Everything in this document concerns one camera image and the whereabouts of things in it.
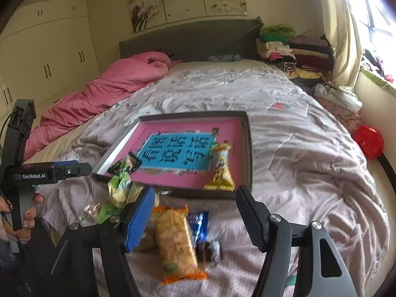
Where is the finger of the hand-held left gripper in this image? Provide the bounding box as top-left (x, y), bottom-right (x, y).
top-left (55, 160), bottom-right (93, 182)

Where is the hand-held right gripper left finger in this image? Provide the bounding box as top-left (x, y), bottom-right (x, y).
top-left (51, 186), bottom-right (156, 297)

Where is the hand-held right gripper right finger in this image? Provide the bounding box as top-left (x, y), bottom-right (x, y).
top-left (235, 185), bottom-right (359, 297)

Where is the yellow cake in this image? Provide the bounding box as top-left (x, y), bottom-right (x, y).
top-left (134, 206), bottom-right (161, 252)

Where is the gold crinkled snack packet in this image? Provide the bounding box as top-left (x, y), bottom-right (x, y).
top-left (108, 173), bottom-right (144, 208)

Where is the orange cracker packet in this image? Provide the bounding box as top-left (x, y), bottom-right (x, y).
top-left (153, 205), bottom-right (208, 286)

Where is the brown candy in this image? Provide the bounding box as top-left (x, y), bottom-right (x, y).
top-left (195, 239), bottom-right (223, 265)

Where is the blue snack packet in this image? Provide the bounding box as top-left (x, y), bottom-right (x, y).
top-left (187, 211), bottom-right (209, 243)

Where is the green and black snack packet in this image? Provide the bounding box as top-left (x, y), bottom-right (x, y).
top-left (108, 152), bottom-right (142, 175)

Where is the yellow snack packet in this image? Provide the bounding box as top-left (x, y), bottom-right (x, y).
top-left (204, 142), bottom-right (236, 192)

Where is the shallow cardboard box pink inside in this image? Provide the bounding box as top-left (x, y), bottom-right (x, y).
top-left (93, 110), bottom-right (253, 200)

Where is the person's left hand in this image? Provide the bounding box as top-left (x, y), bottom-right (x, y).
top-left (0, 193), bottom-right (46, 244)

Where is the pink duvet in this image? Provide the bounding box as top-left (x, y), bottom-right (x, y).
top-left (23, 52), bottom-right (172, 161)

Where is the dark cloth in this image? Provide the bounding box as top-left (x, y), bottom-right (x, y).
top-left (0, 232), bottom-right (62, 297)

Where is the cream wardrobe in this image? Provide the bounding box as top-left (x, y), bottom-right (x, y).
top-left (0, 0), bottom-right (101, 130)

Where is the pink floral cloth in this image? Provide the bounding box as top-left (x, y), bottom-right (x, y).
top-left (316, 96), bottom-right (362, 133)

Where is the red plastic bag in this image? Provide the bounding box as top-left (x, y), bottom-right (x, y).
top-left (353, 124), bottom-right (385, 160)

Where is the white plastic bag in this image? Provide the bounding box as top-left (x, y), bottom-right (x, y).
top-left (312, 82), bottom-right (362, 112)

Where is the dark patterned pillow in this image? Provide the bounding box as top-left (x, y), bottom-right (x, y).
top-left (207, 54), bottom-right (242, 63)

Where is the grey bed headboard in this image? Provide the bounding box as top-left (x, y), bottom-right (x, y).
top-left (118, 19), bottom-right (263, 62)

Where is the stack of folded clothes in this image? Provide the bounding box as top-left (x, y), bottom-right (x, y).
top-left (256, 23), bottom-right (336, 82)

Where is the green windowsill cloth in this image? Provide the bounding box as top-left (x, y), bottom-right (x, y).
top-left (359, 68), bottom-right (396, 90)

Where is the pile of clothes on windowsill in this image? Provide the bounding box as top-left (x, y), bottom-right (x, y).
top-left (360, 48), bottom-right (396, 82)

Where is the cream curtain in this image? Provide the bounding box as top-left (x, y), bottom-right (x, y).
top-left (320, 0), bottom-right (362, 87)

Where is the window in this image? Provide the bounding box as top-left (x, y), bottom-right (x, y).
top-left (346, 0), bottom-right (396, 38)

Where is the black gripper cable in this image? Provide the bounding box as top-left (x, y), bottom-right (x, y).
top-left (0, 111), bottom-right (16, 149)

